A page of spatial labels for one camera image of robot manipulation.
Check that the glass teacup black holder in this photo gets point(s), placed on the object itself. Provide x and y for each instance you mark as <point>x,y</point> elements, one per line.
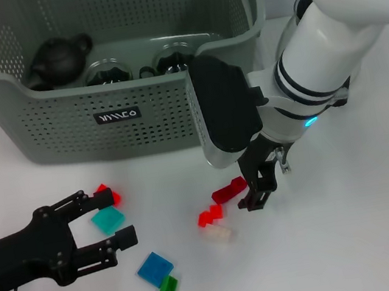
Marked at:
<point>107,72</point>
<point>172,59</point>

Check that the clear translucent toy brick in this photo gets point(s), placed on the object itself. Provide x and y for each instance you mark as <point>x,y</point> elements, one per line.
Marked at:
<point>220,234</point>

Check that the blue toy brick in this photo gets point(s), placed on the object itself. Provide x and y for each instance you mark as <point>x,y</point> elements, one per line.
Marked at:
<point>155,268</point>

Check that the grey perforated storage bin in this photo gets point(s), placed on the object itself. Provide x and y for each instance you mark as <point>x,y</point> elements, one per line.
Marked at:
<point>67,144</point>

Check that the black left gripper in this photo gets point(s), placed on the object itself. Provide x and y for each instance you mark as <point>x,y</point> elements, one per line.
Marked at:
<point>22,252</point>

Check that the red stepped toy brick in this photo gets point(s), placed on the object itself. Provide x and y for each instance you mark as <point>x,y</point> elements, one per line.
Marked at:
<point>210,216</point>

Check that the dark red toy brick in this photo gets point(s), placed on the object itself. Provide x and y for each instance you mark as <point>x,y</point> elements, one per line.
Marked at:
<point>226,191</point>

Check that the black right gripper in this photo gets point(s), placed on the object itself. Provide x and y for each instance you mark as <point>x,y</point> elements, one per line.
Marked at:
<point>258,157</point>

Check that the teal toy brick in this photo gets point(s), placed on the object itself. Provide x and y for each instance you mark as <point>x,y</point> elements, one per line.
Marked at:
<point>108,221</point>

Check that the dark clay teapot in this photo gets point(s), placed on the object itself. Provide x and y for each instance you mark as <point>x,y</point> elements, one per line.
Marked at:
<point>57,60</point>

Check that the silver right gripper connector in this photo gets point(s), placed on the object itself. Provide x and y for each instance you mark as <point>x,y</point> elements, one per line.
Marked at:
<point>282,158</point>

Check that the bright red toy brick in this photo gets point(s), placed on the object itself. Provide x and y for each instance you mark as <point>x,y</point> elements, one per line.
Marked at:
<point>117,197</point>

